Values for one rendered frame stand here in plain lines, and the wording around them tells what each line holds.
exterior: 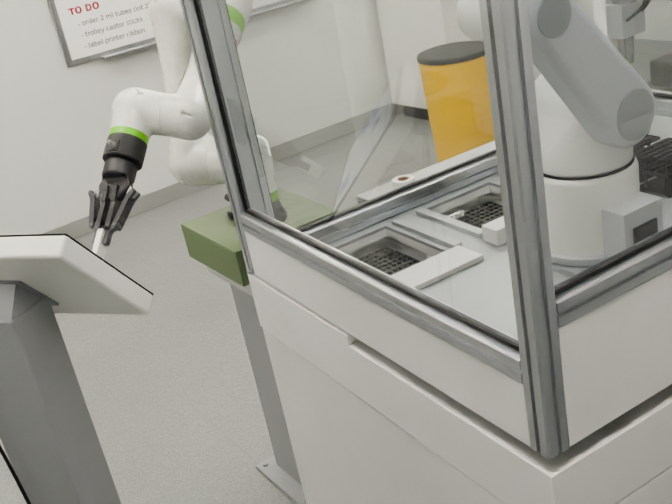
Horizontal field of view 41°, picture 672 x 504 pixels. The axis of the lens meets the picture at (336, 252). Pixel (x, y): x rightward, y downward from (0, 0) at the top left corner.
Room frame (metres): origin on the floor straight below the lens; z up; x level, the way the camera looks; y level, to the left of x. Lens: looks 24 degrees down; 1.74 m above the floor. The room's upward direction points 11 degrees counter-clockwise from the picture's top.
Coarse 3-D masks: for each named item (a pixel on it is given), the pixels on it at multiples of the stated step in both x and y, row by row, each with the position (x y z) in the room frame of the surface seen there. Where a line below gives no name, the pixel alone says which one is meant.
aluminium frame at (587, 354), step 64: (192, 0) 1.80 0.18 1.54; (512, 0) 1.00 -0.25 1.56; (512, 64) 0.99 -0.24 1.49; (512, 128) 0.99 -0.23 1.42; (512, 192) 1.00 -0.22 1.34; (256, 256) 1.76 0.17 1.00; (320, 256) 1.49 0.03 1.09; (512, 256) 1.01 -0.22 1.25; (640, 256) 1.08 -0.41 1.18; (384, 320) 1.32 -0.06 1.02; (448, 320) 1.16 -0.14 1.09; (576, 320) 1.02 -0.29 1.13; (640, 320) 1.07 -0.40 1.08; (448, 384) 1.18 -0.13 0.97; (512, 384) 1.04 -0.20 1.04; (576, 384) 1.01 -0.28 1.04; (640, 384) 1.07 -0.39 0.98
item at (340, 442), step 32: (288, 352) 1.72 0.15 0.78; (288, 384) 1.76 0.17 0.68; (320, 384) 1.60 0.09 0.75; (288, 416) 1.80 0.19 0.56; (320, 416) 1.64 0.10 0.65; (352, 416) 1.50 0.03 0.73; (384, 416) 1.38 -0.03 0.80; (320, 448) 1.67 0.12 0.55; (352, 448) 1.53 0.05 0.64; (384, 448) 1.40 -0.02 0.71; (416, 448) 1.30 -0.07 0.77; (320, 480) 1.71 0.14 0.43; (352, 480) 1.56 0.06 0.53; (384, 480) 1.43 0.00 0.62; (416, 480) 1.32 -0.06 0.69; (448, 480) 1.22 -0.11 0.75
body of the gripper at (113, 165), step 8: (112, 160) 1.97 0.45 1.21; (120, 160) 1.96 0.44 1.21; (104, 168) 1.96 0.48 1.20; (112, 168) 1.95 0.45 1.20; (120, 168) 1.95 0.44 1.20; (128, 168) 1.96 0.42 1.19; (136, 168) 1.98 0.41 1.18; (104, 176) 1.98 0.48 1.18; (112, 176) 1.96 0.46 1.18; (120, 176) 1.95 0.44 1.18; (128, 176) 1.95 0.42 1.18; (112, 184) 1.95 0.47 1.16; (120, 184) 1.94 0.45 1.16; (128, 184) 1.93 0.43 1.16; (120, 192) 1.92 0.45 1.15; (120, 200) 1.93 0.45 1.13
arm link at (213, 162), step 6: (210, 144) 2.34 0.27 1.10; (210, 150) 2.32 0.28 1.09; (216, 150) 2.31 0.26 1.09; (210, 156) 2.31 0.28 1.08; (216, 156) 2.30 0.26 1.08; (210, 162) 2.31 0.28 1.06; (216, 162) 2.30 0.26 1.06; (210, 168) 2.31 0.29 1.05; (216, 168) 2.30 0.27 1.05; (210, 174) 2.31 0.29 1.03; (216, 174) 2.30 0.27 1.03; (222, 174) 2.30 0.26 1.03; (216, 180) 2.32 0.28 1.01; (222, 180) 2.31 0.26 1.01
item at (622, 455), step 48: (288, 336) 1.70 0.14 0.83; (336, 336) 1.49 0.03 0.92; (384, 384) 1.36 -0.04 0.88; (432, 432) 1.24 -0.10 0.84; (480, 432) 1.12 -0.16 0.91; (624, 432) 1.05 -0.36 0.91; (480, 480) 1.14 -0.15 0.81; (528, 480) 1.03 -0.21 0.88; (576, 480) 1.00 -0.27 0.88; (624, 480) 1.05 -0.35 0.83
